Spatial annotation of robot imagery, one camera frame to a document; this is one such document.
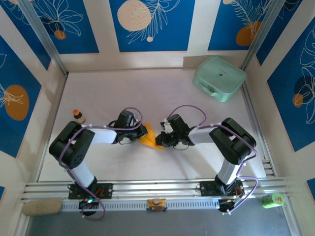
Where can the long aluminium mounting rail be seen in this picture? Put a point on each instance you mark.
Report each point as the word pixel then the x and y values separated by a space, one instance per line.
pixel 157 188

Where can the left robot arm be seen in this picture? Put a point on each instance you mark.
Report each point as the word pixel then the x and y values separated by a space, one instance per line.
pixel 71 147

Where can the green cup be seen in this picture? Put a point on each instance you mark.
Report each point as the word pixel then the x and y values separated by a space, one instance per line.
pixel 270 200

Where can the mint green zip pouch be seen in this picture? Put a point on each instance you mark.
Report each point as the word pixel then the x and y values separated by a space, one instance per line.
pixel 219 76

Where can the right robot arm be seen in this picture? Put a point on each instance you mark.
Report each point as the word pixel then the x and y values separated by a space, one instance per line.
pixel 233 145

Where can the aluminium frame post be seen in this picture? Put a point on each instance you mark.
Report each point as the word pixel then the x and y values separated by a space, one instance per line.
pixel 41 32
pixel 263 32

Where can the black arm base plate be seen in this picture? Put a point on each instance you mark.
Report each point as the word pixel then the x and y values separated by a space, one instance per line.
pixel 105 190
pixel 206 188

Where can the yellow paper sheet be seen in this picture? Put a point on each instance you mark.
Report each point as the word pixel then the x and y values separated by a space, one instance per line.
pixel 148 141

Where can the aluminium side rail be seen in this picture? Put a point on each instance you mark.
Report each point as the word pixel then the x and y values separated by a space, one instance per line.
pixel 268 168

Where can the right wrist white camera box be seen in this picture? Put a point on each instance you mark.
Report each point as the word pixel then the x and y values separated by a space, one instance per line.
pixel 167 127

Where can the small brown bottle orange cap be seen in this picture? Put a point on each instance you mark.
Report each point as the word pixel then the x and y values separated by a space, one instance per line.
pixel 79 119

